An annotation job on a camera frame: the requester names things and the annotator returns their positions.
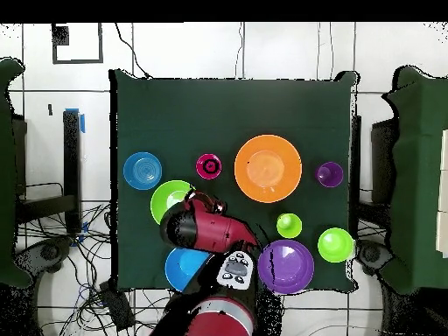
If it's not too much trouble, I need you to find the purple bowl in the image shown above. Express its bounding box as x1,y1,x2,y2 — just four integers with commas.
257,239,315,295

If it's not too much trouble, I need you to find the pink cup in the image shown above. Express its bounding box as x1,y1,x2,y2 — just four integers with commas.
195,152,223,180

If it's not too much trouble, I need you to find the purple cup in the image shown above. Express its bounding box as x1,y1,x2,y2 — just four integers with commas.
313,161,345,189

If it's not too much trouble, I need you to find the black stand beam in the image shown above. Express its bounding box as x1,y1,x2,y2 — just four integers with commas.
350,115,362,239

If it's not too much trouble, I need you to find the white box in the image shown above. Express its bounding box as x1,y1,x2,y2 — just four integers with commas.
435,128,448,259

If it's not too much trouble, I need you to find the black cable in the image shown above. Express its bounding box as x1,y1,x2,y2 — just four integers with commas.
114,22,152,79

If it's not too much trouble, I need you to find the black power strip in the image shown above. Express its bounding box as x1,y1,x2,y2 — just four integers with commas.
98,279,137,332

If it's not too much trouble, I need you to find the dark green tablecloth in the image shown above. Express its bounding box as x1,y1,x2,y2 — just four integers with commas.
108,68,360,294

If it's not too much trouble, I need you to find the shallow blue bowl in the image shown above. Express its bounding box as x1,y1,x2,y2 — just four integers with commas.
122,150,163,191

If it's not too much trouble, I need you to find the deep blue bowl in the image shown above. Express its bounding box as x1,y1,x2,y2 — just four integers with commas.
164,247,213,292

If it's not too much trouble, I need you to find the black chair base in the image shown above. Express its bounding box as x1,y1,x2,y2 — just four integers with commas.
354,239,395,277
15,235,74,277

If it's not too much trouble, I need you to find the tangle of cables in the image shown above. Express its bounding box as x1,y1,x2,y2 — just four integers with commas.
20,202,172,336

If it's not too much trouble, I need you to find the green cloth side table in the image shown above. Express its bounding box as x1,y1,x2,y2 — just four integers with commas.
382,65,448,295
0,57,34,290

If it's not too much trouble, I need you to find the large orange bowl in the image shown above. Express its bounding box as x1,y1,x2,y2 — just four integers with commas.
234,134,303,204

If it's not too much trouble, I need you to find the large green bowl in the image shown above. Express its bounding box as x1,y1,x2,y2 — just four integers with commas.
150,179,196,226

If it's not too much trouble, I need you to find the green cup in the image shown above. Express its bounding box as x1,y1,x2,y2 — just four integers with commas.
276,212,304,240

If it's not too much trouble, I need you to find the small ribbed green bowl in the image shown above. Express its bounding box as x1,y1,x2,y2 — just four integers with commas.
317,227,355,263

